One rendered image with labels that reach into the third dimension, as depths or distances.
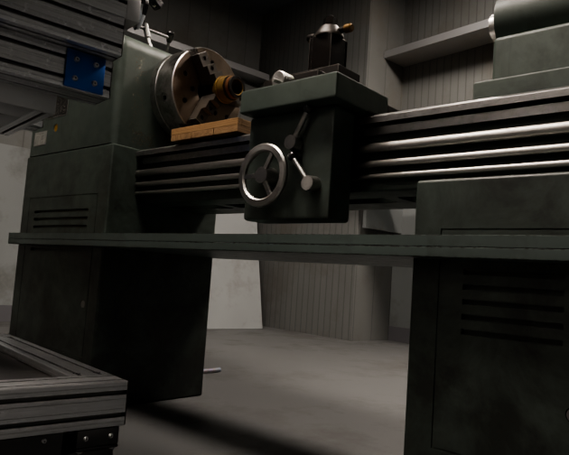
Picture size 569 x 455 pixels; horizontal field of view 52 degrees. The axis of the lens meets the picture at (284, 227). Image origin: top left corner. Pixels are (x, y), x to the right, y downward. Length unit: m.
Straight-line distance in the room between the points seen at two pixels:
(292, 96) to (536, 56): 0.53
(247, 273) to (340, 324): 0.97
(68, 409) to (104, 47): 0.77
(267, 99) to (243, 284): 3.81
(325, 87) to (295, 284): 3.95
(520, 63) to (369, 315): 3.68
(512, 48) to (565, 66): 0.13
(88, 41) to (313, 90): 0.51
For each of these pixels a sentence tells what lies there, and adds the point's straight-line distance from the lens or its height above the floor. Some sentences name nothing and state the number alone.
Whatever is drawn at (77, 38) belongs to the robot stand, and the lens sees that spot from 1.40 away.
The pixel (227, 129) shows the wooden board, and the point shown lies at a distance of 1.71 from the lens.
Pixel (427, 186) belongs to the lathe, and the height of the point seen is 0.67.
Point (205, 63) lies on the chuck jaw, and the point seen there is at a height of 1.16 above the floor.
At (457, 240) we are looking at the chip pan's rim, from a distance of 1.11.
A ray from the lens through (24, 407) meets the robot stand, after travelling 1.23.
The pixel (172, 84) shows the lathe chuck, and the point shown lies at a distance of 2.01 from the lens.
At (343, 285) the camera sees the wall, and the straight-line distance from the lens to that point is 4.79.
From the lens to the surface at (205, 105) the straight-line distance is 2.02.
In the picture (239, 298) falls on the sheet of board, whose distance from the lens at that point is 5.12.
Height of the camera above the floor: 0.46
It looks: 5 degrees up
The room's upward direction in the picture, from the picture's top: 4 degrees clockwise
